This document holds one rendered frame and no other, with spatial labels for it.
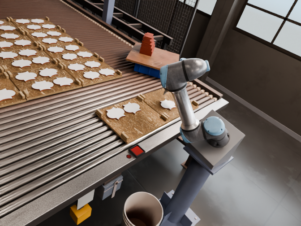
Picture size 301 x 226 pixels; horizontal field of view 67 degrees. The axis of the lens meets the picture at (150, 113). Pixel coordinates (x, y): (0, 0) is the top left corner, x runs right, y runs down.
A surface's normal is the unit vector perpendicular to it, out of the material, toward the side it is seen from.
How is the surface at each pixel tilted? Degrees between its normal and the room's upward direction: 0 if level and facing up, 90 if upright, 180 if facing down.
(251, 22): 90
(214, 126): 38
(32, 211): 0
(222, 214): 0
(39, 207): 0
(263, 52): 90
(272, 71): 90
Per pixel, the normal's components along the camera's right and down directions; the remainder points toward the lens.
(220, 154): -0.36, -0.41
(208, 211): 0.24, -0.77
